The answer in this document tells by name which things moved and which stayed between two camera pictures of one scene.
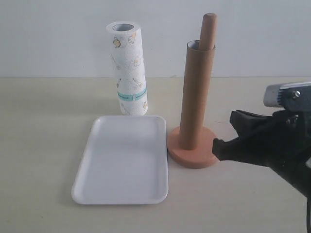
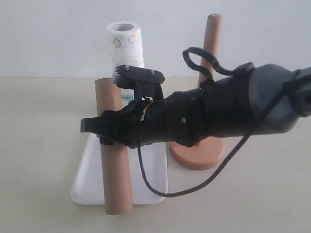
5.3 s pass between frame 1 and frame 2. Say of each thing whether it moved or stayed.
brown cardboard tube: moved
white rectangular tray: stayed
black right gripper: moved
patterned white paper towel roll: stayed
